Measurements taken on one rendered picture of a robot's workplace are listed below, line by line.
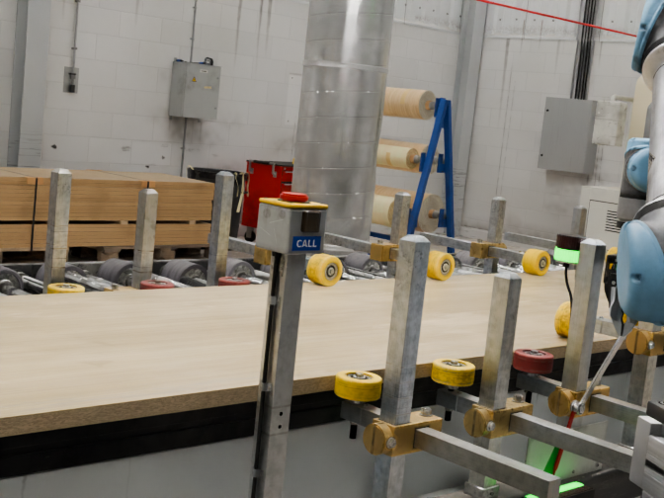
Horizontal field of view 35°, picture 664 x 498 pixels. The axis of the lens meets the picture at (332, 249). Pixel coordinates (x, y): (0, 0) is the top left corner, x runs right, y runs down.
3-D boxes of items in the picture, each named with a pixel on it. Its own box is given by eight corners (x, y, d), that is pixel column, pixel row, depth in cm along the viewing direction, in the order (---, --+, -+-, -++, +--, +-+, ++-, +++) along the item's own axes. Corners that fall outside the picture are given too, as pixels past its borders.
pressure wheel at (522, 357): (554, 408, 218) (562, 353, 217) (531, 412, 213) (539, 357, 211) (523, 397, 224) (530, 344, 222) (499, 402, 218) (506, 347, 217)
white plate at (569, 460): (603, 469, 212) (609, 421, 211) (523, 491, 194) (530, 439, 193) (600, 468, 213) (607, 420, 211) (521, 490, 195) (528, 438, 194)
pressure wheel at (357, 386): (373, 433, 188) (380, 370, 187) (376, 447, 180) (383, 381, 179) (329, 429, 188) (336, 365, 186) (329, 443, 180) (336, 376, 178)
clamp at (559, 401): (607, 411, 210) (611, 386, 210) (567, 420, 201) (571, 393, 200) (583, 403, 214) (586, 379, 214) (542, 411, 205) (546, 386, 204)
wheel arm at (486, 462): (558, 503, 155) (562, 474, 154) (544, 507, 153) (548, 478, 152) (353, 419, 186) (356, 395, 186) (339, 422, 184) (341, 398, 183)
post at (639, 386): (638, 486, 225) (671, 263, 219) (629, 489, 223) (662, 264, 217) (623, 481, 228) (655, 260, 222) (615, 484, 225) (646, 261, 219)
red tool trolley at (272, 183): (322, 246, 1066) (330, 165, 1055) (272, 249, 1006) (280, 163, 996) (286, 238, 1095) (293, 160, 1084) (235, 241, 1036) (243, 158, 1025)
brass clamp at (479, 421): (533, 432, 193) (537, 404, 192) (485, 442, 184) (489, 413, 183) (506, 422, 197) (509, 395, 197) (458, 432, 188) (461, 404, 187)
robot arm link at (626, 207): (622, 197, 199) (668, 203, 196) (620, 221, 200) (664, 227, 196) (615, 197, 193) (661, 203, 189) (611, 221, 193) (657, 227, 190)
